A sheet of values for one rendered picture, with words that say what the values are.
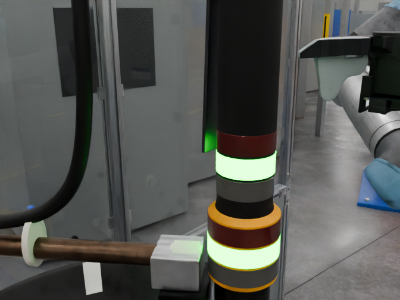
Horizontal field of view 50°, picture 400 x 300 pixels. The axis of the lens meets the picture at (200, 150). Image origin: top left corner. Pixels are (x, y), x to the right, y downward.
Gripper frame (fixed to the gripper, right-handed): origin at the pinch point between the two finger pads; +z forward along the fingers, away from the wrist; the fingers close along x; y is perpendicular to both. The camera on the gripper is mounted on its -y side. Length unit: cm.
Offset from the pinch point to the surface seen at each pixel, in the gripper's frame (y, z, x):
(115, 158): 32, -26, 70
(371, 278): 166, -221, 63
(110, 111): 20, -26, 70
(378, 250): 166, -259, 73
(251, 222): 8.2, 17.1, -1.2
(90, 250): 11.3, 21.7, 7.7
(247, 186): 6.1, 17.1, -0.9
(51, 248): 11.4, 23.2, 9.8
